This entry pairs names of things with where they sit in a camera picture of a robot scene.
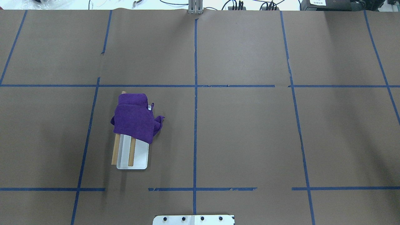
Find white wooden towel rack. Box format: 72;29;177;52
112;104;154;170

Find aluminium frame post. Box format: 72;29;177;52
188;0;204;14

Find purple towel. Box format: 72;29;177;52
110;93;165;144

